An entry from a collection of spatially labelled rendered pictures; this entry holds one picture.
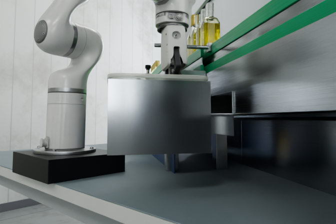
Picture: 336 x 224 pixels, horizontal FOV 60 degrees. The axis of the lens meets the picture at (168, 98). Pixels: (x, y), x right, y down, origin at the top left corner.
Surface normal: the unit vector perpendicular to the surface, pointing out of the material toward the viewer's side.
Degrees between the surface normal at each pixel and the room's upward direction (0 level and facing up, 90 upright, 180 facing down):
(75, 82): 88
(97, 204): 90
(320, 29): 90
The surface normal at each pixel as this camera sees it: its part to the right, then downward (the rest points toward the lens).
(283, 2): -0.98, -0.01
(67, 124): 0.40, -0.06
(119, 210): -0.69, -0.05
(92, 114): 0.73, -0.05
